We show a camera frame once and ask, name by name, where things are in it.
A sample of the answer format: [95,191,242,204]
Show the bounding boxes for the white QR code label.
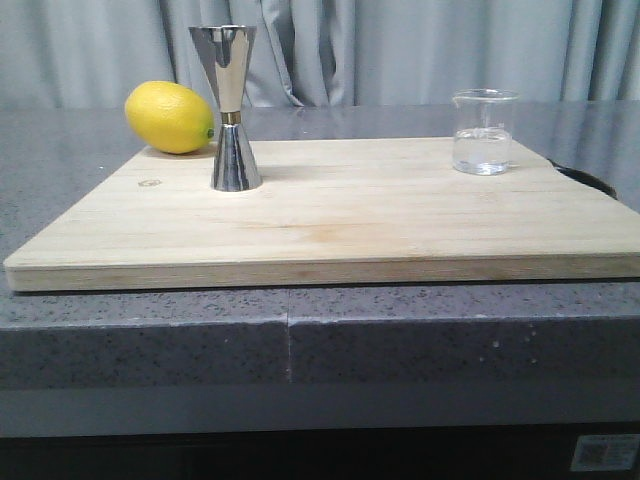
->
[570,434,639,472]

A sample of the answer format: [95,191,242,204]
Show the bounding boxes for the grey curtain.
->
[1,1,639,110]

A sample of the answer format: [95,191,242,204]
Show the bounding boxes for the yellow lemon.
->
[124,81,215,154]

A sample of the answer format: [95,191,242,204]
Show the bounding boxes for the clear glass beaker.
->
[452,88,519,176]

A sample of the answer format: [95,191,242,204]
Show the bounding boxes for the steel double jigger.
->
[189,25,262,192]

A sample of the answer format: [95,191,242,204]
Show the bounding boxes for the wooden cutting board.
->
[4,138,639,292]

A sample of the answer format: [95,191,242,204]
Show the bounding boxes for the black cable on counter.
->
[548,158,621,199]

